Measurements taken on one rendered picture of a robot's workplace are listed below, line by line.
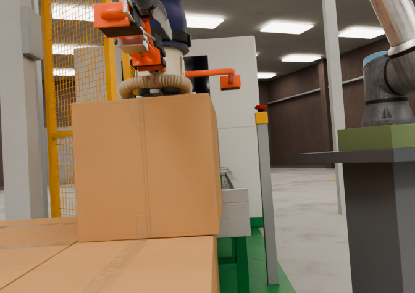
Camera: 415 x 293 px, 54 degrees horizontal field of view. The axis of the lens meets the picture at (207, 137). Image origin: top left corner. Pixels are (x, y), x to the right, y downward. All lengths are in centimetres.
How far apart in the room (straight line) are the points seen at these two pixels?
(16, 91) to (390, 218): 222
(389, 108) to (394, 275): 58
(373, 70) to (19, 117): 206
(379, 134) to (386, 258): 43
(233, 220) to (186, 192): 71
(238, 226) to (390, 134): 76
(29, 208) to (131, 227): 162
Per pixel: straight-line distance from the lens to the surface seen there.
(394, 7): 149
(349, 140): 163
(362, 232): 166
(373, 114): 161
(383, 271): 163
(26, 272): 100
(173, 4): 150
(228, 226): 184
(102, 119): 120
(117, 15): 88
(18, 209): 279
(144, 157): 117
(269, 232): 244
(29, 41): 282
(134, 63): 123
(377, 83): 161
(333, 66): 493
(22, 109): 278
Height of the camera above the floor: 77
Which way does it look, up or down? 2 degrees up
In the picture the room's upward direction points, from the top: 4 degrees counter-clockwise
